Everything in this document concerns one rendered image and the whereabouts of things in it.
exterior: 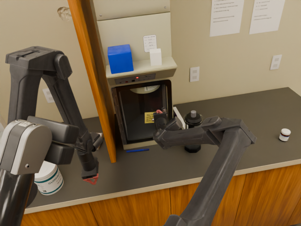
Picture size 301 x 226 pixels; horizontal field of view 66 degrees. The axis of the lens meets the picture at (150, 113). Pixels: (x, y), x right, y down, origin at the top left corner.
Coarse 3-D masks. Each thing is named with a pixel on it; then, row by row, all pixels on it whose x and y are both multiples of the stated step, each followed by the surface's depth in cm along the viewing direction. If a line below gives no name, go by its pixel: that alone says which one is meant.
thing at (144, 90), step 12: (132, 84) 117; (144, 84) 117; (156, 84) 118; (168, 84) 119; (120, 96) 120; (132, 96) 121; (144, 96) 122; (156, 96) 123; (168, 96) 124; (120, 108) 124; (132, 108) 125; (144, 108) 126; (156, 108) 127; (168, 108) 128; (132, 120) 130; (144, 120) 131; (168, 120) 133; (132, 132) 135; (144, 132) 136
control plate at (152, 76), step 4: (136, 76) 105; (140, 76) 106; (144, 76) 107; (148, 76) 108; (152, 76) 109; (116, 80) 106; (120, 80) 107; (124, 80) 108; (128, 80) 109; (136, 80) 111; (140, 80) 112; (144, 80) 114; (116, 84) 113
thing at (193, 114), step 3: (192, 111) 125; (195, 111) 124; (189, 114) 128; (192, 114) 124; (195, 114) 124; (198, 114) 127; (186, 117) 126; (189, 117) 125; (192, 117) 125; (195, 117) 125; (198, 117) 125; (201, 117) 126; (186, 120) 125; (189, 120) 124; (192, 120) 123; (195, 120) 123; (198, 120) 124
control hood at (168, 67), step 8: (168, 56) 112; (136, 64) 108; (144, 64) 107; (168, 64) 105; (128, 72) 101; (136, 72) 102; (144, 72) 102; (152, 72) 104; (160, 72) 106; (168, 72) 108; (112, 80) 106
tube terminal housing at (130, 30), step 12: (168, 12) 100; (108, 24) 99; (120, 24) 100; (132, 24) 101; (144, 24) 101; (156, 24) 102; (168, 24) 103; (108, 36) 102; (120, 36) 103; (132, 36) 104; (156, 36) 105; (168, 36) 106; (132, 48) 107; (168, 48) 110; (120, 84) 117; (132, 144) 142; (144, 144) 143
